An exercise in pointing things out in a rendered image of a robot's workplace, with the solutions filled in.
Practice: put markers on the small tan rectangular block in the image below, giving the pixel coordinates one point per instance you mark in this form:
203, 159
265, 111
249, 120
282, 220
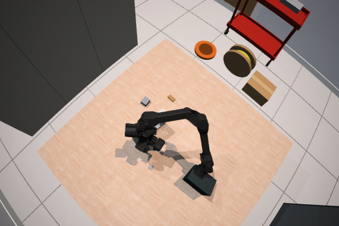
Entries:
171, 98

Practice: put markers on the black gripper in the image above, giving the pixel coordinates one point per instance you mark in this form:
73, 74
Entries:
156, 143

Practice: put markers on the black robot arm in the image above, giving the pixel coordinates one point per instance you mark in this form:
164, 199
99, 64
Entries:
149, 119

